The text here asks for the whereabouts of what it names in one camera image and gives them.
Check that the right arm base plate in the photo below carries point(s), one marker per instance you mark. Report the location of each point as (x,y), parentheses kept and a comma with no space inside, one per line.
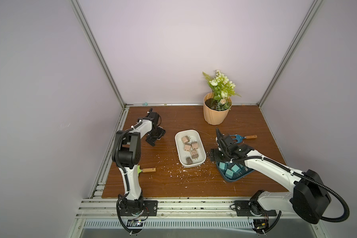
(247,208)

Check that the teal plastic storage box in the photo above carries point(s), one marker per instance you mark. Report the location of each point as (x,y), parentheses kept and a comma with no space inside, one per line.
(244,172)

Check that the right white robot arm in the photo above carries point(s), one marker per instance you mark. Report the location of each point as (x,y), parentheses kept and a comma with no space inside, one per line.
(306,194)

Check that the aluminium front rail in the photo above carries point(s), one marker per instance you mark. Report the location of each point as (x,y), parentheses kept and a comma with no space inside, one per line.
(181,207)

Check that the beige flower pot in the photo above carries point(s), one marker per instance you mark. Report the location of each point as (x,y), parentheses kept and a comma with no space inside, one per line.
(211,116)

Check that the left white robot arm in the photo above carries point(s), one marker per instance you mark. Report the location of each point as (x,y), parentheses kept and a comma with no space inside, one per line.
(127,154)

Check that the blue garden rake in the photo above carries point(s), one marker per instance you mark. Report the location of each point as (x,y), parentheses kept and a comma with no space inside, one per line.
(239,139)

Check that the artificial green white flowers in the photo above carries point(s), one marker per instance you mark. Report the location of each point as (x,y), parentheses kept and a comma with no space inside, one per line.
(222,91)

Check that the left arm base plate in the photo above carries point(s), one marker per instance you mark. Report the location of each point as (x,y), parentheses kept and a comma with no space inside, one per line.
(138,207)

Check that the green garden fork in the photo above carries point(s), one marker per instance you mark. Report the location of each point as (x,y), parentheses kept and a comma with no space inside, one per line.
(145,170)

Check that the white plastic storage box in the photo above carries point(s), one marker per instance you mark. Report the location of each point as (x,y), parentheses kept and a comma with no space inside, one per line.
(194,136)

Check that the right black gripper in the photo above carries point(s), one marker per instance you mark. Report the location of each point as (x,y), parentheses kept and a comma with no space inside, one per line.
(229,146)

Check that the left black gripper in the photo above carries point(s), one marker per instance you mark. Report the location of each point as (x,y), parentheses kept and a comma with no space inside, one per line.
(152,140)

